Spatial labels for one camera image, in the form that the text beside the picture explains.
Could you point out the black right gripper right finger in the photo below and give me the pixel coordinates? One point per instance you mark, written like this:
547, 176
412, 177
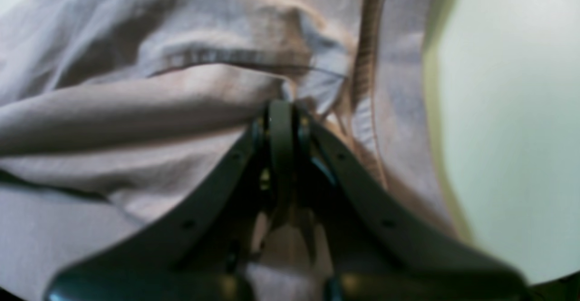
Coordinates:
380, 251

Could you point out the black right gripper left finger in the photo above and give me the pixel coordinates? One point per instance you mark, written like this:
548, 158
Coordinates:
196, 251

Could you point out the mauve t-shirt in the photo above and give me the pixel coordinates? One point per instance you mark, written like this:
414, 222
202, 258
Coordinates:
112, 111

